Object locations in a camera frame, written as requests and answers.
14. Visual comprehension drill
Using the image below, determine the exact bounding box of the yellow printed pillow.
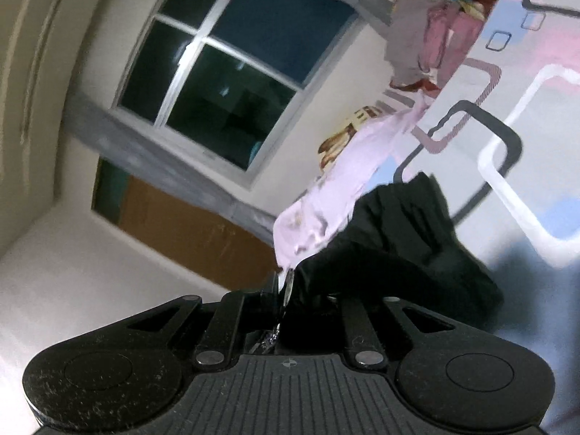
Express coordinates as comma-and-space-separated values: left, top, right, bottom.
317, 105, 387, 174

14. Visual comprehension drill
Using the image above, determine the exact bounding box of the grey curtain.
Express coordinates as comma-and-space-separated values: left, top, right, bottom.
66, 95, 278, 246
312, 0, 404, 29

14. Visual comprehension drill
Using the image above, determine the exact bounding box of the sliding glass window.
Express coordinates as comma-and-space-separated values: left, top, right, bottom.
111, 0, 363, 186

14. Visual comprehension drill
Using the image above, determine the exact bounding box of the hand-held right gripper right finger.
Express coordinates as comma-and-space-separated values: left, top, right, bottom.
333, 295, 456, 368

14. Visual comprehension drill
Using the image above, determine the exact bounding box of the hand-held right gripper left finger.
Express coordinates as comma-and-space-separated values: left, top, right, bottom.
127, 271, 296, 369

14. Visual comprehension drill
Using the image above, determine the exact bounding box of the black puffer jacket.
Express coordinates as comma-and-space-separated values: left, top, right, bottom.
276, 172, 505, 354

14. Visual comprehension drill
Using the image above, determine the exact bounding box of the grey folded cloth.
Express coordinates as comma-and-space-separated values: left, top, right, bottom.
384, 0, 454, 88

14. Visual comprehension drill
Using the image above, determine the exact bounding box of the pink blanket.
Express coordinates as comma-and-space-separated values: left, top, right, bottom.
272, 95, 431, 273

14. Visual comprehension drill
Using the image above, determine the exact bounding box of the brown wooden door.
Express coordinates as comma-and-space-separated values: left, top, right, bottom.
91, 158, 278, 262

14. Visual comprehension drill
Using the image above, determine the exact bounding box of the pink folded cloth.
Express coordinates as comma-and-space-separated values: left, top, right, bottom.
419, 4, 486, 74

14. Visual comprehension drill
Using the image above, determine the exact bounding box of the bed with patterned sheet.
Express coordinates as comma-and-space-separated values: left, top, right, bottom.
362, 0, 580, 435

